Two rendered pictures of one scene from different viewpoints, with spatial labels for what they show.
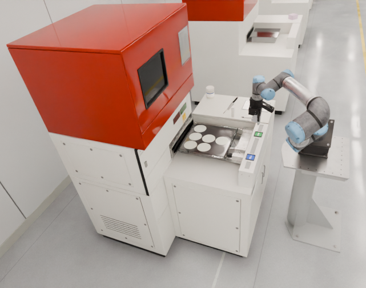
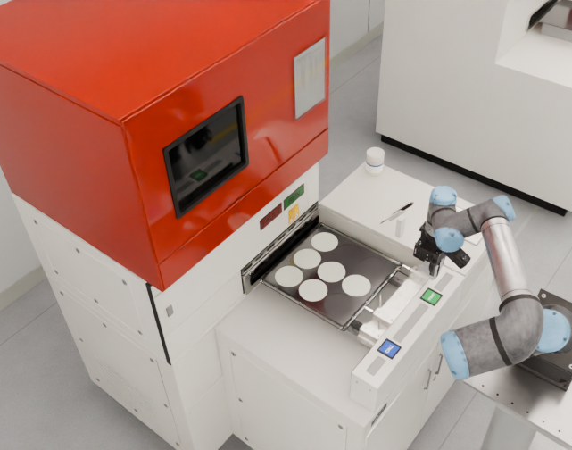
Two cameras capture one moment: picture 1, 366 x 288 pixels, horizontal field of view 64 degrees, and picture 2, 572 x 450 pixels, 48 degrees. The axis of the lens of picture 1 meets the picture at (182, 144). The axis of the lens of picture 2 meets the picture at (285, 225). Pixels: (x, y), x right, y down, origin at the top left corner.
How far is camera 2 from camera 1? 0.58 m
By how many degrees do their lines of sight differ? 11
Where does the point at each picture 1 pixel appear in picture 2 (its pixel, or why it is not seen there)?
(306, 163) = (514, 388)
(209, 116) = (351, 220)
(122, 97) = (125, 195)
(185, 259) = not seen: outside the picture
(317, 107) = (512, 321)
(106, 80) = (99, 157)
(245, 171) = (364, 380)
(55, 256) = (7, 400)
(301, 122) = (468, 342)
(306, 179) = not seen: hidden behind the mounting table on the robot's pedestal
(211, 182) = (301, 371)
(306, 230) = not seen: outside the picture
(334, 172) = (564, 429)
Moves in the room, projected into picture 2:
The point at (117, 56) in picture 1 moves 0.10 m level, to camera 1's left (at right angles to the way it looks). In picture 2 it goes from (116, 128) to (75, 124)
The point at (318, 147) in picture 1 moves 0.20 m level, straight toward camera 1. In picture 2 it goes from (550, 364) to (518, 407)
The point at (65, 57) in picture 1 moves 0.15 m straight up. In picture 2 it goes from (33, 91) to (14, 37)
